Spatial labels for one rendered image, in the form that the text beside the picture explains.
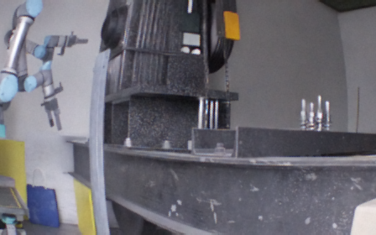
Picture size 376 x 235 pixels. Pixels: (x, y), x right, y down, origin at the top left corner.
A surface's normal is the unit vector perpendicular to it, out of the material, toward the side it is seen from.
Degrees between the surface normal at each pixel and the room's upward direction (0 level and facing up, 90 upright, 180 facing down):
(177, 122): 90
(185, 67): 90
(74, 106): 90
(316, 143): 90
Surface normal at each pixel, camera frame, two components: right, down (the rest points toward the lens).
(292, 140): 0.52, -0.03
